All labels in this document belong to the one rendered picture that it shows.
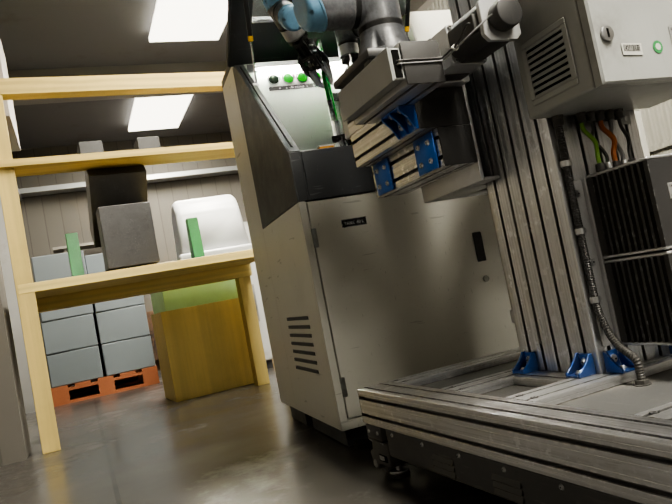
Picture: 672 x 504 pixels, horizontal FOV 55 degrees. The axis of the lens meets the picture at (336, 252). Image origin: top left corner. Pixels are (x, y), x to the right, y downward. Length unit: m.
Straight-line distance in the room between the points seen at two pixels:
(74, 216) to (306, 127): 6.44
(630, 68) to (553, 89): 0.14
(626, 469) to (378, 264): 1.25
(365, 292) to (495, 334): 0.48
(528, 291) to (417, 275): 0.66
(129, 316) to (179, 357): 1.73
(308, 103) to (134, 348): 3.68
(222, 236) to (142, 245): 1.66
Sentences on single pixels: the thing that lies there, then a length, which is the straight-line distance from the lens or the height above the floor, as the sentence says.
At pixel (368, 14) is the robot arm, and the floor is 1.16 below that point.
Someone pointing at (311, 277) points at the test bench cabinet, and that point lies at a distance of 2.03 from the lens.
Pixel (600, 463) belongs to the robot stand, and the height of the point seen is 0.18.
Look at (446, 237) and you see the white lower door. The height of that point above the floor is 0.60.
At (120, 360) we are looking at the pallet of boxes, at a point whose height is 0.26.
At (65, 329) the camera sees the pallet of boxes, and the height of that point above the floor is 0.61.
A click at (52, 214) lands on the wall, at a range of 8.89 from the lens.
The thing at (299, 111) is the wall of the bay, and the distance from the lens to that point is 2.70.
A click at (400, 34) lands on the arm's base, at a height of 1.09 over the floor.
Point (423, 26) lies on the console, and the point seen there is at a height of 1.48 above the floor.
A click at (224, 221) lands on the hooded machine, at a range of 5.27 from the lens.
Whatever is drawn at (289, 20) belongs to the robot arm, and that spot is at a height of 1.31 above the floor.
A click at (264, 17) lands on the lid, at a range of 2.66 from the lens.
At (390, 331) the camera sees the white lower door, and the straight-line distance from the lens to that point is 2.09.
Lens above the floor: 0.50
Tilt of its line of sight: 3 degrees up
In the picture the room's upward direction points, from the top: 11 degrees counter-clockwise
